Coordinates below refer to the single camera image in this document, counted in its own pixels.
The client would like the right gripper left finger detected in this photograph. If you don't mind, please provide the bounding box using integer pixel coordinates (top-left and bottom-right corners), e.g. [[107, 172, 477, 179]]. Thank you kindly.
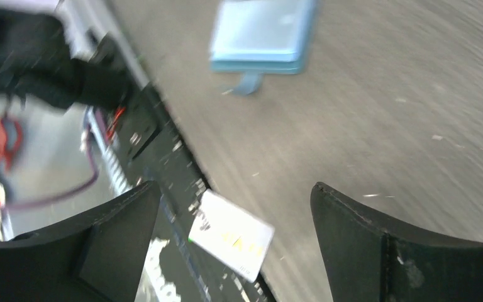
[[0, 181, 162, 302]]

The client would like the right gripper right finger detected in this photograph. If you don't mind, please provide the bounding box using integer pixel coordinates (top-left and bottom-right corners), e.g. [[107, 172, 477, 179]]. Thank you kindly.
[[310, 182, 483, 302]]

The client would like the white card with logo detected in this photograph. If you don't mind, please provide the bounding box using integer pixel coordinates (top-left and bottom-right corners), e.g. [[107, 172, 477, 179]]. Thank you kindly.
[[188, 189, 275, 282]]

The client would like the blue card holder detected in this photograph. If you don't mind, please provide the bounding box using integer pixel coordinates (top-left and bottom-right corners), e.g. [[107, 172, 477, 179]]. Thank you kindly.
[[209, 0, 318, 96]]

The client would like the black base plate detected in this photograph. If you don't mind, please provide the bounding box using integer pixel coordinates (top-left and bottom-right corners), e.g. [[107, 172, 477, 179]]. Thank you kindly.
[[87, 85, 274, 301]]

